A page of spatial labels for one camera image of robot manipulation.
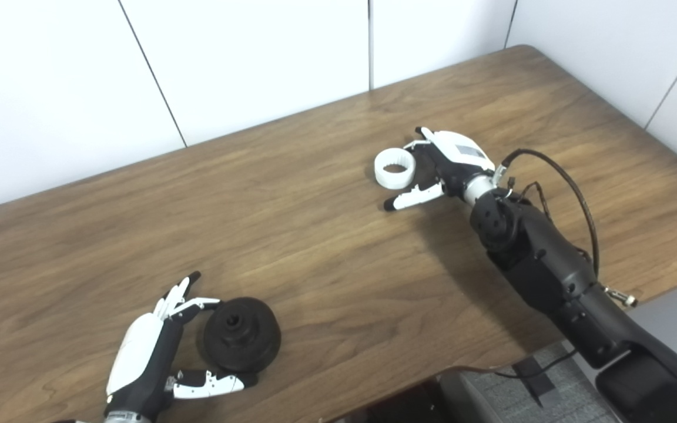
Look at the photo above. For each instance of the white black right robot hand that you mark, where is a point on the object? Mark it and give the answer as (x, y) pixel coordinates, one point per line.
(459, 155)

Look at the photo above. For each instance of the round black plastic part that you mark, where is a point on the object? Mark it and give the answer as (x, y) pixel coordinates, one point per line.
(241, 338)

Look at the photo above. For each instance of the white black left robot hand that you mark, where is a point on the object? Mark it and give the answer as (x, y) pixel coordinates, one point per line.
(138, 352)

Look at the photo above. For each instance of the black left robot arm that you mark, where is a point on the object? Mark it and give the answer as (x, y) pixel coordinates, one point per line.
(127, 418)

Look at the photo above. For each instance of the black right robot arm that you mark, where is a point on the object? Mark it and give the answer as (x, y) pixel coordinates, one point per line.
(550, 264)

